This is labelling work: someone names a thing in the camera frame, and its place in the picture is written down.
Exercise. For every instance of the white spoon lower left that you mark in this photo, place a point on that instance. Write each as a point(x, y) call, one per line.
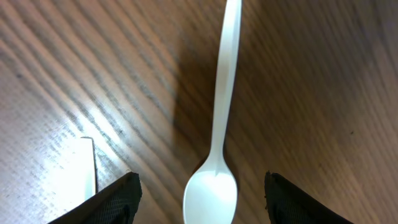
point(80, 175)

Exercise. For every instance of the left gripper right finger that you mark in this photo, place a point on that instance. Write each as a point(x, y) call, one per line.
point(288, 204)

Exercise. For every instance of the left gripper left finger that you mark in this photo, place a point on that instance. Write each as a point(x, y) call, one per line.
point(117, 203)

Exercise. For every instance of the white spoon upper left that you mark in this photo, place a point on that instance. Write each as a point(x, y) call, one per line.
point(211, 193)

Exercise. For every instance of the white spoon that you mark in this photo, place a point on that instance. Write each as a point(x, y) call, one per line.
point(211, 193)
point(80, 175)

